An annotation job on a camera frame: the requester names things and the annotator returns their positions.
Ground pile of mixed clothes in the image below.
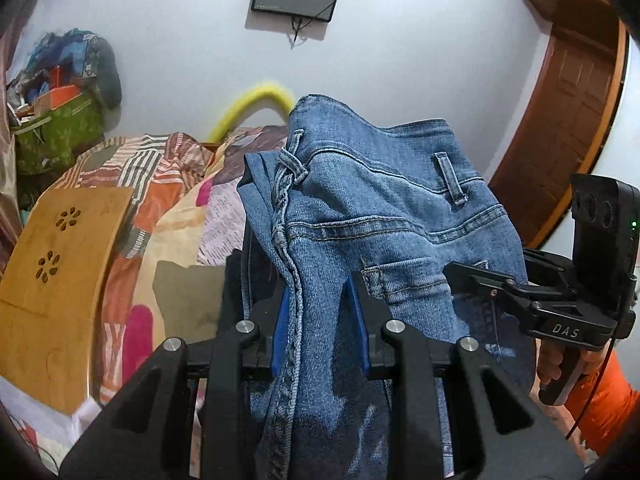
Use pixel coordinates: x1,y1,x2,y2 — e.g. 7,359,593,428
7,27,101,111

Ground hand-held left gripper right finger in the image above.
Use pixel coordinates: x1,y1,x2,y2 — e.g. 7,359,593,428
345,272,586,480

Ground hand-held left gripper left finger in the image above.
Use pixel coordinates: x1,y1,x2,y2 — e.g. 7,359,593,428
59,247,292,480

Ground green patterned bag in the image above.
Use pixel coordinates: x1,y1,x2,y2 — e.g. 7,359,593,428
11,97,106,176

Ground wooden lap desk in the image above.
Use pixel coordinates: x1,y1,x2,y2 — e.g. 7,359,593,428
0,186,136,416

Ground black hanging cable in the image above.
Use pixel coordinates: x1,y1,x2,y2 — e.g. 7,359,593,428
290,0,336,48

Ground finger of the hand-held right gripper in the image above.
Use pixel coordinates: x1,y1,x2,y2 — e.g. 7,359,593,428
444,260,618,351
521,247,576,286

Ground printed blanket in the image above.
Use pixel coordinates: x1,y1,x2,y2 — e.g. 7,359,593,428
0,127,301,480

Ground yellow foam tube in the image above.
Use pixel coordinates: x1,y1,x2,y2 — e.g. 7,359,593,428
206,79,296,145

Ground orange box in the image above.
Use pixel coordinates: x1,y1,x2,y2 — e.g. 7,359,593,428
32,85,83,113

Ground person's right hand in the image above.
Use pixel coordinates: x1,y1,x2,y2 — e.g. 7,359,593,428
534,337,611,393

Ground blue denim pants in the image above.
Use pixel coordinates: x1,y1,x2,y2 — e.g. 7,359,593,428
235,92,538,480

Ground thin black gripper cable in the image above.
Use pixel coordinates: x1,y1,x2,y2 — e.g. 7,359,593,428
565,337,617,441

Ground wooden door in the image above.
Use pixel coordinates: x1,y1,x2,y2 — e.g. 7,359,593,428
487,0,630,250

